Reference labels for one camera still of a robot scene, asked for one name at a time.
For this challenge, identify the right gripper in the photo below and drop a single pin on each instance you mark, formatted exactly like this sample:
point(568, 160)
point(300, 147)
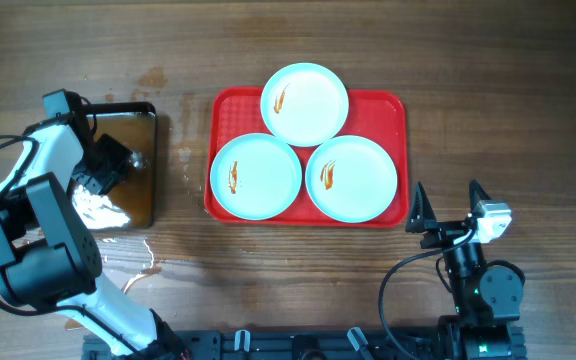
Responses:
point(423, 214)

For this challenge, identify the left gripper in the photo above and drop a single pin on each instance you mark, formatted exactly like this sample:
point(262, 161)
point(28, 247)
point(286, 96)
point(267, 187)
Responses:
point(102, 182)

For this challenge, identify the white plate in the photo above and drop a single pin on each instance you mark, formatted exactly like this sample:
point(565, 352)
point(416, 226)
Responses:
point(304, 104)
point(351, 179)
point(255, 176)

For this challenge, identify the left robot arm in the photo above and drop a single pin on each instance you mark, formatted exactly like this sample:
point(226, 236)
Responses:
point(49, 261)

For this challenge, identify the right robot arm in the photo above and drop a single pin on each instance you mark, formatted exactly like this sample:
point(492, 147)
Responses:
point(487, 294)

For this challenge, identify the red plastic tray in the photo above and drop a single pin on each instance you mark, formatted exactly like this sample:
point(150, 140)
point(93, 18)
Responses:
point(374, 114)

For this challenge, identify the black metal water pan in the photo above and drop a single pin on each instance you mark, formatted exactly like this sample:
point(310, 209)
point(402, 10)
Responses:
point(130, 203)

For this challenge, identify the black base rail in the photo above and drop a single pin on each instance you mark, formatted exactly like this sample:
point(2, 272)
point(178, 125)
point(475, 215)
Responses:
point(422, 343)

